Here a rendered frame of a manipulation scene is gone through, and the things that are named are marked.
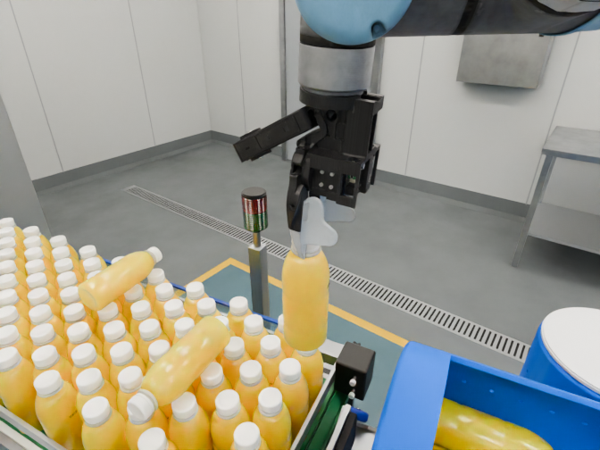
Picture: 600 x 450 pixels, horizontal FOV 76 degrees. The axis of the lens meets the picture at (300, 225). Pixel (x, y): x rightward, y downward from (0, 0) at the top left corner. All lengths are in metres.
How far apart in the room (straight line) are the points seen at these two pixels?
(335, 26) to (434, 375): 0.44
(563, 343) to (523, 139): 2.97
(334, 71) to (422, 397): 0.39
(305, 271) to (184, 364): 0.28
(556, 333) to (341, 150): 0.74
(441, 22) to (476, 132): 3.62
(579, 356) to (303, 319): 0.63
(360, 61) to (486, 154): 3.57
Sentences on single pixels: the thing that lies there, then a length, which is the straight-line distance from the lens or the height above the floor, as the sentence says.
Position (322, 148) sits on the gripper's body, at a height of 1.52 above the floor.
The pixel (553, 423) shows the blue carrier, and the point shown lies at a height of 1.09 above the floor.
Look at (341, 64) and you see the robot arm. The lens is 0.39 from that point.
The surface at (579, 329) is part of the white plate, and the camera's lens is 1.07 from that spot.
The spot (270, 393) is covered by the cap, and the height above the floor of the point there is 1.09.
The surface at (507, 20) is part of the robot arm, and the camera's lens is 0.32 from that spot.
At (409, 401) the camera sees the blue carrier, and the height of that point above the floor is 1.23.
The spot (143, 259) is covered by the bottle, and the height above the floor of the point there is 1.15.
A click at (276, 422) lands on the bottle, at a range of 0.71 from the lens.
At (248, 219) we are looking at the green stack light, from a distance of 0.97.
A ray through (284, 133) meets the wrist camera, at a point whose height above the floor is 1.53.
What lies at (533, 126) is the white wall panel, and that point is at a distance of 3.82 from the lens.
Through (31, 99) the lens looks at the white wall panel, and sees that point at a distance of 4.71.
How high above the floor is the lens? 1.65
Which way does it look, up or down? 29 degrees down
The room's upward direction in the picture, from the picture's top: straight up
